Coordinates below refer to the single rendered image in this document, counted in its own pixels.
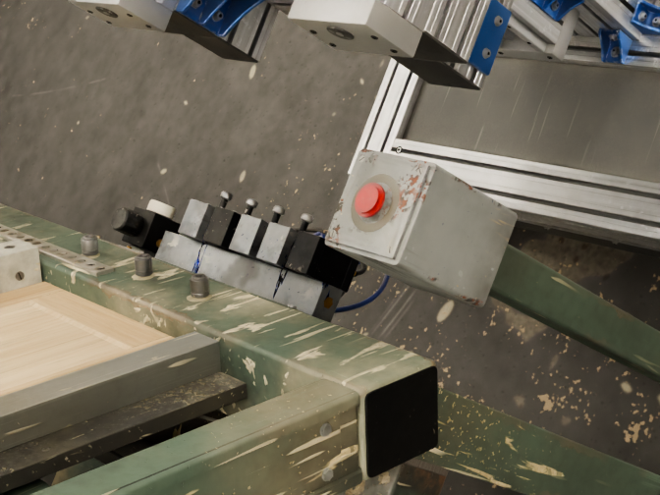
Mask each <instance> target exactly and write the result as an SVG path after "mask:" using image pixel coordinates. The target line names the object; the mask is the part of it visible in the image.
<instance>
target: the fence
mask: <svg viewBox="0 0 660 495"><path fill-rule="evenodd" d="M219 371H221V361H220V348H219V341H217V340H214V339H212V338H209V337H207V336H205V335H202V334H200V333H197V332H195V331H194V332H191V333H189V334H186V335H183V336H180V337H177V338H174V339H171V340H168V341H165V342H162V343H159V344H156V345H153V346H150V347H147V348H144V349H141V350H138V351H135V352H132V353H129V354H126V355H123V356H120V357H115V358H112V359H109V360H106V361H103V362H101V363H98V364H95V365H92V366H89V367H86V368H83V369H80V370H77V371H74V372H71V373H68V374H66V375H63V376H60V377H57V378H54V379H51V380H48V381H45V382H42V383H39V384H36V385H33V386H30V387H27V388H25V389H22V390H19V391H16V392H13V393H10V394H7V395H4V396H1V397H0V452H2V451H5V450H7V449H10V448H13V447H15V446H18V445H21V444H24V443H26V442H28V441H31V440H34V439H36V438H39V437H42V436H45V435H47V434H50V433H53V432H55V431H58V430H61V429H64V428H66V427H69V426H72V425H75V424H77V423H80V422H83V421H86V420H88V419H91V418H94V417H96V416H99V415H102V414H105V413H109V412H111V411H114V410H116V409H119V408H122V407H125V406H127V405H130V404H133V403H135V402H138V401H141V400H144V399H146V398H149V397H152V396H155V395H157V394H160V393H163V392H166V391H168V390H171V389H174V388H176V387H179V386H182V385H185V384H187V383H190V382H193V381H195V380H197V379H200V378H203V377H206V376H208V375H211V374H214V373H216V372H219Z"/></svg>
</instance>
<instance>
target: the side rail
mask: <svg viewBox="0 0 660 495"><path fill-rule="evenodd" d="M357 406H360V396H359V393H358V392H357V391H354V390H352V389H350V388H347V387H345V386H342V385H340V384H337V383H335V382H333V381H330V380H328V379H325V378H322V379H320V380H317V381H315V382H312V383H310V384H307V385H305V386H302V387H301V388H298V389H296V390H293V391H291V392H288V393H286V394H283V395H281V396H278V397H276V398H273V399H270V400H268V401H265V402H263V403H260V404H258V405H255V406H253V407H250V408H248V409H245V410H243V411H240V412H236V413H234V414H231V415H229V416H226V417H224V418H221V419H219V420H216V421H214V422H211V423H208V424H206V425H203V426H202V427H199V428H197V429H194V430H192V431H189V432H187V433H184V434H182V435H179V436H177V437H174V438H172V439H169V440H167V441H164V442H162V443H159V444H157V445H154V446H151V447H149V448H146V449H144V450H141V451H139V452H136V453H134V454H131V455H129V456H126V457H124V458H122V459H120V460H117V461H115V462H112V463H110V464H107V465H105V466H102V467H98V468H96V469H93V470H90V471H88V472H85V473H83V474H80V475H78V476H75V477H73V478H70V479H68V480H65V481H63V482H60V483H58V484H55V485H53V486H50V487H48V488H45V489H43V490H40V491H38V492H35V493H32V494H30V495H338V494H340V493H342V492H344V491H346V490H348V489H351V488H353V487H355V486H357V485H359V484H361V483H362V469H361V467H359V466H358V419H357Z"/></svg>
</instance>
